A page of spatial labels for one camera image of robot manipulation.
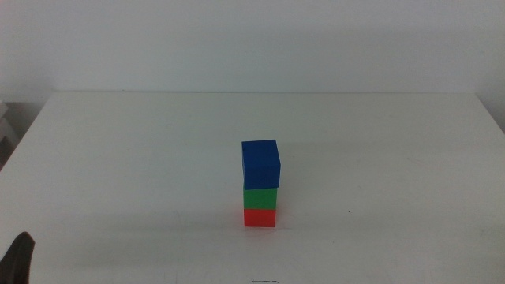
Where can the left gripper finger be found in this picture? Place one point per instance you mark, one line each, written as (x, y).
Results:
(17, 260)

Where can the red cube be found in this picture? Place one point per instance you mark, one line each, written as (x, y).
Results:
(259, 218)

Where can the green cube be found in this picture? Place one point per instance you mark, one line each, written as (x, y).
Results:
(259, 198)

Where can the blue cube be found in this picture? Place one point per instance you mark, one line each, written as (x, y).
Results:
(260, 163)

